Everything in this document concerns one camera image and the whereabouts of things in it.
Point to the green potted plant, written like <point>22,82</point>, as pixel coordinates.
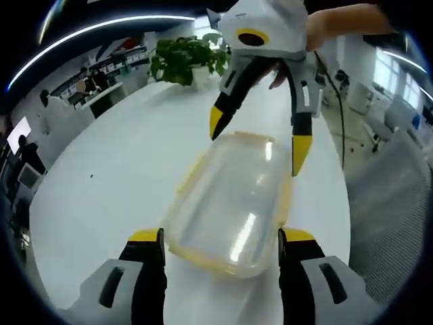
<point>179,57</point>

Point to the grey mesh chair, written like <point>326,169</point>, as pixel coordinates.
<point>392,216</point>

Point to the person's right hand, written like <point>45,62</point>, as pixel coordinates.
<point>280,76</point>

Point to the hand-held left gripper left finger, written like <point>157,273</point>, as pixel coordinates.
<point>115,287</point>

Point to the clear container with yellow buckle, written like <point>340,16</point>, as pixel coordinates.
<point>230,203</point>

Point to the blue office chair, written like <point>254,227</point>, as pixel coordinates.
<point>416,121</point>

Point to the white plant pot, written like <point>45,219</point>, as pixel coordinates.
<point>199,76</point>

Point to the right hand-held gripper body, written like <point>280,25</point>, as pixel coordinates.
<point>277,23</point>

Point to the grey office chair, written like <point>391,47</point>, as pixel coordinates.
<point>380,130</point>

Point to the long curved ceiling light strip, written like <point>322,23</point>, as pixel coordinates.
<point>84,42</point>

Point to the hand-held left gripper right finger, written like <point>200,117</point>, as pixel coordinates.
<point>314,287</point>

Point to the bright white screen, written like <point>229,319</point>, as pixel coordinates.
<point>18,133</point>

